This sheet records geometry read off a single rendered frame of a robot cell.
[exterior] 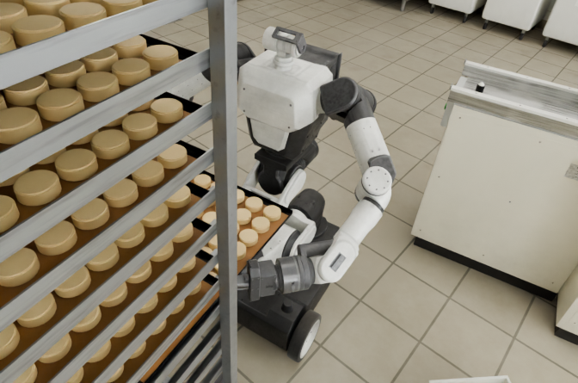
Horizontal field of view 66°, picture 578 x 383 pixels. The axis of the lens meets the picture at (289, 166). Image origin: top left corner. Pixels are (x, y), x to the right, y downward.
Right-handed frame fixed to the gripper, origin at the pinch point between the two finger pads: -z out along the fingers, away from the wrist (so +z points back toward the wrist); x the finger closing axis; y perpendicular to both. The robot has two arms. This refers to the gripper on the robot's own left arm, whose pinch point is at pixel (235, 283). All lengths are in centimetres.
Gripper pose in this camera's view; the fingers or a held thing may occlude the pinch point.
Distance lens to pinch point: 113.4
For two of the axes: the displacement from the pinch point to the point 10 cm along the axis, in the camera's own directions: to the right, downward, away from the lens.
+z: 9.6, -1.0, 2.4
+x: 0.7, -7.9, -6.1
